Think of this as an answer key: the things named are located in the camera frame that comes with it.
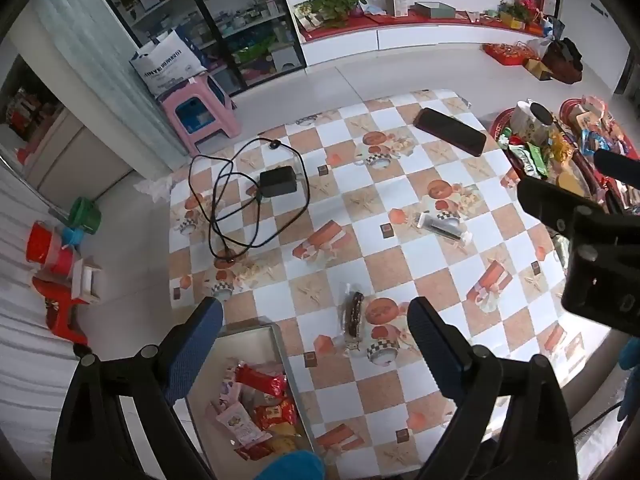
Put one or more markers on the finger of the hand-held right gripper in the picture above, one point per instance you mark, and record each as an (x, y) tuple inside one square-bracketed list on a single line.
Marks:
[(550, 202), (620, 167)]

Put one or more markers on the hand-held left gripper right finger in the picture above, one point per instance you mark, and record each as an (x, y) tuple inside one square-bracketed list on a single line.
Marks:
[(432, 350)]

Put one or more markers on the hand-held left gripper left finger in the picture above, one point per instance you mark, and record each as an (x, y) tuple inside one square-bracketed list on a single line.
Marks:
[(200, 340)]

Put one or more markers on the glass tray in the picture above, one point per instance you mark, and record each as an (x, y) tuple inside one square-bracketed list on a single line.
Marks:
[(235, 350)]

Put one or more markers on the red zigzag-edged snack packet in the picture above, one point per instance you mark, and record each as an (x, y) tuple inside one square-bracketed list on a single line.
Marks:
[(260, 379)]

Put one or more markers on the pink white snack packet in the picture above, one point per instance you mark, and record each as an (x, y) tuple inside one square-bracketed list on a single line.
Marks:
[(237, 425)]

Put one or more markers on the red snack packet yellow label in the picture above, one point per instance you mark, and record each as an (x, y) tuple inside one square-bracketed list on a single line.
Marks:
[(275, 414)]

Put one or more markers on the pile of assorted snacks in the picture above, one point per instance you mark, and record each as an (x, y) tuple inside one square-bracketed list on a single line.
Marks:
[(555, 152), (500, 127)]

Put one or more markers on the person's right hand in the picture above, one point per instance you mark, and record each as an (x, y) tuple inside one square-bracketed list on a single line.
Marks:
[(632, 355)]

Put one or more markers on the person's left hand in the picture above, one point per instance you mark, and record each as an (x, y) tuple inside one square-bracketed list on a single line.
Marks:
[(292, 467)]

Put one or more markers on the pale pink snack packet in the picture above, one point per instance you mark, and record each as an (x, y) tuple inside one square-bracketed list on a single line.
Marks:
[(229, 385)]

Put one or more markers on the white printed mug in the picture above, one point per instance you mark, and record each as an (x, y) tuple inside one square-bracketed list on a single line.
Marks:
[(525, 122)]

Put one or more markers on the dark snack bar clear wrapper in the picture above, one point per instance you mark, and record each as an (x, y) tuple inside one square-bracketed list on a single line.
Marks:
[(354, 315), (442, 227)]

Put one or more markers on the dark bag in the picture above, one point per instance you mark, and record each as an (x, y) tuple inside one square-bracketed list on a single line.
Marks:
[(562, 60)]

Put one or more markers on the black smartphone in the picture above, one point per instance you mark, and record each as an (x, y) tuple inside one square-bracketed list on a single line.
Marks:
[(450, 131)]

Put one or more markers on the white small box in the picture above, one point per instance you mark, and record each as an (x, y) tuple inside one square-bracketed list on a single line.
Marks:
[(86, 282)]

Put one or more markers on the red gift box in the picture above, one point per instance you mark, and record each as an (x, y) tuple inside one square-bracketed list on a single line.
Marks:
[(510, 54)]

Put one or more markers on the blue small cup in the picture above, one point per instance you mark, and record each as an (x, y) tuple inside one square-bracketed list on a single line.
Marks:
[(72, 237)]

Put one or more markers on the green bucket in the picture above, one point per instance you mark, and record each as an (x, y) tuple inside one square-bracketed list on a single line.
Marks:
[(85, 215)]

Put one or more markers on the white ribbed sofa cover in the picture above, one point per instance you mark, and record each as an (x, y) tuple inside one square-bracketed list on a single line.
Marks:
[(25, 360)]

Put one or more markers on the red bucket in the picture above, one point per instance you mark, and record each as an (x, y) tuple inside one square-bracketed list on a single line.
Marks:
[(47, 250)]

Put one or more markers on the white console red top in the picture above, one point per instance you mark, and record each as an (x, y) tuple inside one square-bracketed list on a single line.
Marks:
[(425, 35)]

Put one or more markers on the grey flat box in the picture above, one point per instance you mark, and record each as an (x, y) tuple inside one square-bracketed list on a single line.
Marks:
[(435, 9)]

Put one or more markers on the pink plastic stool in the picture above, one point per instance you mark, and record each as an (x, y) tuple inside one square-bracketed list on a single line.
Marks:
[(200, 105)]

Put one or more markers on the white shopping bag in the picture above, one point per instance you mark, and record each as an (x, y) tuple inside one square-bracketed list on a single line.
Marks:
[(167, 62)]

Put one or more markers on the potted green plant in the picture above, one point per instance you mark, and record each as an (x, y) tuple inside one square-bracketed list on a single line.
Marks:
[(335, 5)]

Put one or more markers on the glass door cabinet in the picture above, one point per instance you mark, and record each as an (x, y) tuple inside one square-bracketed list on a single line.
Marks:
[(240, 20)]

